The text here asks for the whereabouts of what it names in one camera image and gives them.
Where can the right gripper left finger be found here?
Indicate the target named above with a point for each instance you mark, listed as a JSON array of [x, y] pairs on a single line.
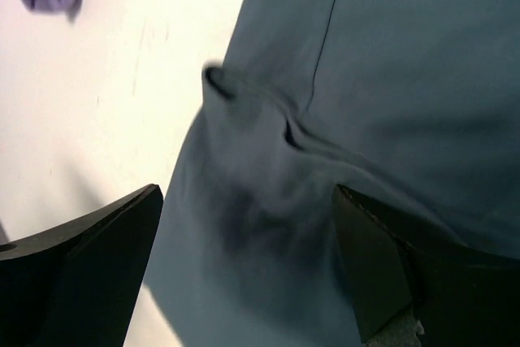
[[77, 284]]

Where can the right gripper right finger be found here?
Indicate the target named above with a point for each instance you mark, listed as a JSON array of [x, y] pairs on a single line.
[[411, 286]]

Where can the dark teal t-shirt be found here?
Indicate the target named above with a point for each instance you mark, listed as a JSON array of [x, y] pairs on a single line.
[[411, 105]]

